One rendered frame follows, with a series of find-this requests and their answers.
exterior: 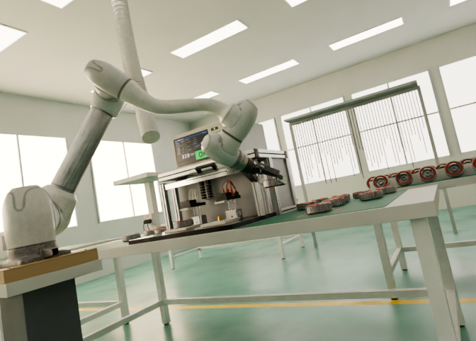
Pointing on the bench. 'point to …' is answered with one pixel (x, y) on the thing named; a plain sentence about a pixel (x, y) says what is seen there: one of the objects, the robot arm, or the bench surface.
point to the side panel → (286, 191)
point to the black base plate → (202, 229)
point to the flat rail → (199, 179)
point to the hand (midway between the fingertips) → (274, 181)
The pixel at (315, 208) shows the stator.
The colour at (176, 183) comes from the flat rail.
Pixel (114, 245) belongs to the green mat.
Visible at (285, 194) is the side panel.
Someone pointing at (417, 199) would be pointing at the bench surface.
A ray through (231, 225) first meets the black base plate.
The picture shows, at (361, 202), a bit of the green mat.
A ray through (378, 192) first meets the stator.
